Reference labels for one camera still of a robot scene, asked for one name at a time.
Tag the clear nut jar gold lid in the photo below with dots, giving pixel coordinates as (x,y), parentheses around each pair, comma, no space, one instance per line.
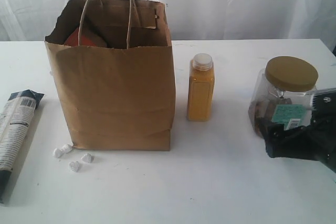
(283,93)

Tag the dark blue pasta packet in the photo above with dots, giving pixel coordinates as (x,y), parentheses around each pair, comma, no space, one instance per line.
(16,118)

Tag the white backdrop curtain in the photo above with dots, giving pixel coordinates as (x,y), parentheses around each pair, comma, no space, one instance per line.
(195,19)

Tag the small brown paper pouch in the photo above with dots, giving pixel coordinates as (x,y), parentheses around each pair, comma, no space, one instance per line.
(90,36)

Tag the yellow juice bottle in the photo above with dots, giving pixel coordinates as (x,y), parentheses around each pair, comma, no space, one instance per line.
(201,87)

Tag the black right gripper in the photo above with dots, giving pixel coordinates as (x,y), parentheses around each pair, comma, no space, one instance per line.
(314,142)

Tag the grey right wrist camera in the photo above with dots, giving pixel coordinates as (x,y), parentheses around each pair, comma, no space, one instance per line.
(322,100)

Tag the white crumpled pellet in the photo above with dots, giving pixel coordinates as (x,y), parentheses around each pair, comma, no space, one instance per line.
(57,153)
(74,166)
(66,148)
(87,158)

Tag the large brown paper bag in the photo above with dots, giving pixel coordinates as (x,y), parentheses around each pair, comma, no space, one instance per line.
(121,97)

